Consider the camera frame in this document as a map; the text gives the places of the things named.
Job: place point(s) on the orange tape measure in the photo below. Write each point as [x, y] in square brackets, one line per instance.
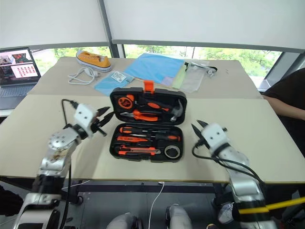
[125, 101]

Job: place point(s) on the black silver metal clip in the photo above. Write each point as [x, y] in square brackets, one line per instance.
[211, 71]

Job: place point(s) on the black table frame bar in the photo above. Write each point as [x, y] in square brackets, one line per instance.
[143, 187]

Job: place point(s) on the yellow tube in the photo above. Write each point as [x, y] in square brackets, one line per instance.
[281, 205]

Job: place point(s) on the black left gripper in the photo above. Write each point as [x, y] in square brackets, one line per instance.
[97, 125]

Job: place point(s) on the pale green sheet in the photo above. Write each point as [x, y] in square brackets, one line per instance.
[179, 78]

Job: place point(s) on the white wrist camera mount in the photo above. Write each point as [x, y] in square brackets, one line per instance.
[83, 119]
[214, 136]

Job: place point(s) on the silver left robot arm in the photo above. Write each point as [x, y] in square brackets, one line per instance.
[57, 152]

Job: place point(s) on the orange black utility knife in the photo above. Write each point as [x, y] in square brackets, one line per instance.
[138, 150]

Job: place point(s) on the open laptop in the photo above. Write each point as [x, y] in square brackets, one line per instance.
[16, 71]

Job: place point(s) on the claw hammer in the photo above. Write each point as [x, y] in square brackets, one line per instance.
[176, 111]

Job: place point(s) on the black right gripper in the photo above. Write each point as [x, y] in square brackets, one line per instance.
[202, 142]

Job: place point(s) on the large blue sheet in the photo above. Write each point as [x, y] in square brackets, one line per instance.
[155, 66]

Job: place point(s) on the black orange tool case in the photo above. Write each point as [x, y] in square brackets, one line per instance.
[147, 124]

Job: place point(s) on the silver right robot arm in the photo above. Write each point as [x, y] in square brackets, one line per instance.
[243, 179]

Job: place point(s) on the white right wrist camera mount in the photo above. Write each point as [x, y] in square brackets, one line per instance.
[214, 136]

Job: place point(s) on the yellow canvas sneaker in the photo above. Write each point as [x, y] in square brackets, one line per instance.
[94, 60]

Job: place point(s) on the pale purple sheet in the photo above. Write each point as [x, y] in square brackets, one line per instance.
[168, 81]

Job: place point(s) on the small blue labelled bag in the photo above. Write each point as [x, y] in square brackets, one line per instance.
[112, 82]

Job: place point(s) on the clear plastic bag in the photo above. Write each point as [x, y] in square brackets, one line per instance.
[194, 78]

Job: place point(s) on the white grey sneaker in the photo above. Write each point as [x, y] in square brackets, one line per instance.
[226, 213]

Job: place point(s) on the person in dark shirt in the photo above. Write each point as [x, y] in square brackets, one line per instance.
[290, 100]

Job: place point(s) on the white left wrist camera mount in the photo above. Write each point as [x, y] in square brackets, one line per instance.
[83, 119]

